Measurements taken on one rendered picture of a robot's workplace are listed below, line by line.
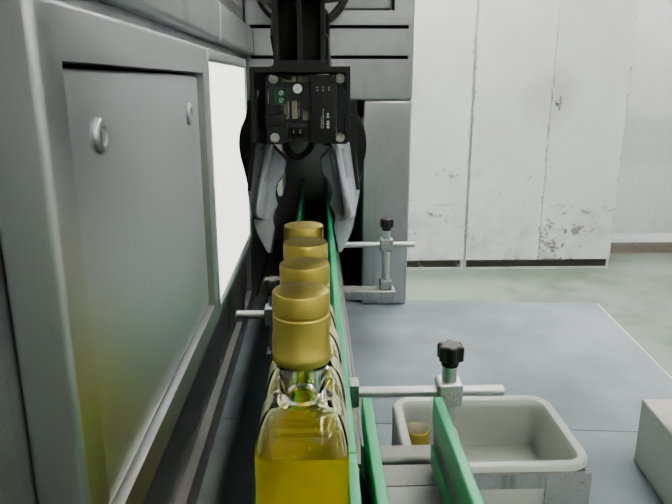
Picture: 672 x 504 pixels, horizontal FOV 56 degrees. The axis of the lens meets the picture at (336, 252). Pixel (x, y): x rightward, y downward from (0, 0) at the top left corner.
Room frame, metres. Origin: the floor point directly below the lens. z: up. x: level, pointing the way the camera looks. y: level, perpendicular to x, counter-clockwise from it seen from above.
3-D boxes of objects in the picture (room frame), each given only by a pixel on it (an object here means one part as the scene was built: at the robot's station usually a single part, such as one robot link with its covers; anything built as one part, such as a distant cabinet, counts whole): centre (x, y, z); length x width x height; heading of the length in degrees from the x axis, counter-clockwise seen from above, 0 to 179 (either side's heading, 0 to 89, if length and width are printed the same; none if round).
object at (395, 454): (0.62, -0.08, 0.85); 0.09 x 0.04 x 0.07; 92
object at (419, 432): (0.78, -0.11, 0.79); 0.04 x 0.04 x 0.04
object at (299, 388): (0.35, 0.02, 1.12); 0.03 x 0.03 x 0.05
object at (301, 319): (0.35, 0.02, 1.14); 0.04 x 0.04 x 0.04
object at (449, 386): (0.62, -0.10, 0.95); 0.17 x 0.03 x 0.12; 92
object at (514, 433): (0.74, -0.19, 0.80); 0.22 x 0.17 x 0.09; 92
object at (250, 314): (0.85, 0.11, 0.94); 0.07 x 0.04 x 0.13; 92
